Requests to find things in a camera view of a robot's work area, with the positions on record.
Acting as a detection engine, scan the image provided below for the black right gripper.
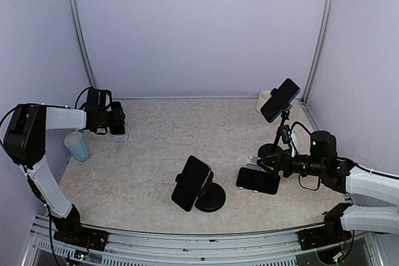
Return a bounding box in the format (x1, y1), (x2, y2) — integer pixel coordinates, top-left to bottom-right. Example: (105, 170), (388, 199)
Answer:
(257, 148), (325, 179)

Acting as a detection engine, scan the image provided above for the black phone clear case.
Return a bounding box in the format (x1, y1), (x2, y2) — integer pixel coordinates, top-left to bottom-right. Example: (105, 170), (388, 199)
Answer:
(109, 101), (126, 135)

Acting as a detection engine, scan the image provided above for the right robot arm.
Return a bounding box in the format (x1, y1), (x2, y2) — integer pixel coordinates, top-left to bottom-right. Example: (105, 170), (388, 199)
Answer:
(257, 131), (398, 244)

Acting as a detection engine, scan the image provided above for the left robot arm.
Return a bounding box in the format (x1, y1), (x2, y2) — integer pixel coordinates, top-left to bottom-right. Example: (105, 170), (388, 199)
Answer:
(1, 87), (124, 244)

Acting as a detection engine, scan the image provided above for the white phone stand right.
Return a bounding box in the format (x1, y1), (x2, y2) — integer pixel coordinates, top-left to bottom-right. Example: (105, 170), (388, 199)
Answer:
(239, 156), (265, 193)

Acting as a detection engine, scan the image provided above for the black phone lying landscape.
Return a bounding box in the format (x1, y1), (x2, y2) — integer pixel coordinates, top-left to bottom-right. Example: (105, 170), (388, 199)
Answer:
(236, 168), (281, 195)

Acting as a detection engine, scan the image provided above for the white folding phone stand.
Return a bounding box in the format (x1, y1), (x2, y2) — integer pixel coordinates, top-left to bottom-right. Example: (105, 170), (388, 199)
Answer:
(110, 122), (131, 143)

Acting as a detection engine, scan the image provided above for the black phone blue edge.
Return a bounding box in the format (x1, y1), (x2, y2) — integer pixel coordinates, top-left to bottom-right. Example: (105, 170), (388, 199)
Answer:
(261, 78), (300, 123)

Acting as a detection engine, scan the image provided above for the black phone on round stand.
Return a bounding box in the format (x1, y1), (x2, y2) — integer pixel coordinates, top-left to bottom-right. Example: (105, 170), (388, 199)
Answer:
(171, 155), (211, 212)

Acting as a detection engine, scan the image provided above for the light blue cup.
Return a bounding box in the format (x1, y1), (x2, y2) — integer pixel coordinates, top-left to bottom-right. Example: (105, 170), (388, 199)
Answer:
(64, 131), (89, 162)

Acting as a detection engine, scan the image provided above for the white cup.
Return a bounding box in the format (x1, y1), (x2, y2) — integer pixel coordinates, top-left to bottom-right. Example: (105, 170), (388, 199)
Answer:
(256, 90), (271, 113)

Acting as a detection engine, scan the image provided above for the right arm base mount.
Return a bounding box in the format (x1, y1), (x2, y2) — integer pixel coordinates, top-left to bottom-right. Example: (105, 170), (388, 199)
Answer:
(297, 203), (352, 250)

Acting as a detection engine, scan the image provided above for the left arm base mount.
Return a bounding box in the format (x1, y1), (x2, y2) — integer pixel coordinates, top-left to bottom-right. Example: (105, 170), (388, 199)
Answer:
(54, 227), (108, 251)

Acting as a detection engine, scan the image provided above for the left aluminium frame post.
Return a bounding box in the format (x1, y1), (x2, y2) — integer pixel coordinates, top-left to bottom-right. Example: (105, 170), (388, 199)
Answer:
(68, 0), (98, 88)

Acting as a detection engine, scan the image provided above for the aluminium frame post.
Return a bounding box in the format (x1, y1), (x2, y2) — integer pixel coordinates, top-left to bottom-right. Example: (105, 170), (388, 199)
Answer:
(303, 0), (339, 105)
(68, 0), (98, 88)

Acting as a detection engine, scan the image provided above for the front aluminium rail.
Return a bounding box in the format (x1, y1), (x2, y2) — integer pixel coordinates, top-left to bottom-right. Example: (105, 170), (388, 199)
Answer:
(20, 215), (385, 265)

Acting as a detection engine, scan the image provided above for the right aluminium frame post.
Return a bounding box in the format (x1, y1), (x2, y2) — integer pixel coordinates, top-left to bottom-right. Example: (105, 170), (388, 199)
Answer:
(303, 0), (339, 105)

